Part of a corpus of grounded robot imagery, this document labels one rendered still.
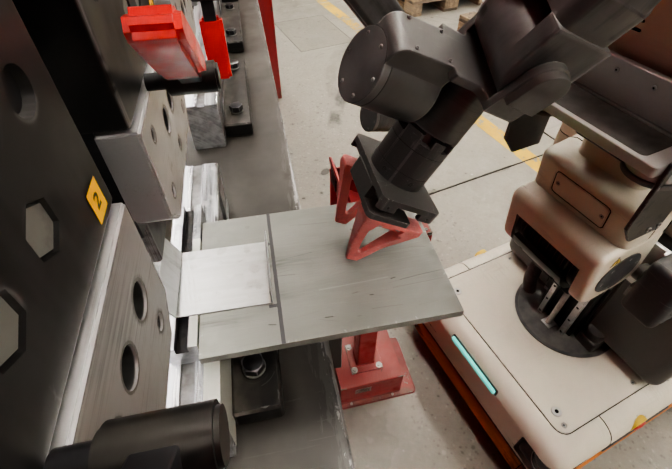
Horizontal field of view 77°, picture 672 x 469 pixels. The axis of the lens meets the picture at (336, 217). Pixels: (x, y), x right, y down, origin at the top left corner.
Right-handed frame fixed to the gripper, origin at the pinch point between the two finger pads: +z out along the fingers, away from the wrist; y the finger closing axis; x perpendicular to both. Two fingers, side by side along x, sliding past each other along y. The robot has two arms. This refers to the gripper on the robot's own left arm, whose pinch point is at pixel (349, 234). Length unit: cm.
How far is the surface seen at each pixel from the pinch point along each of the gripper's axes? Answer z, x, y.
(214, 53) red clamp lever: -7.4, -17.2, -14.0
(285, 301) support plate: 6.7, -5.1, 4.8
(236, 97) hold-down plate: 17, -4, -56
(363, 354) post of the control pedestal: 67, 52, -27
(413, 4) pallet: 13, 161, -329
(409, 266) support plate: -0.2, 7.0, 3.1
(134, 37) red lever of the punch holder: -17.7, -23.7, 12.8
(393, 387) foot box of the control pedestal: 75, 67, -22
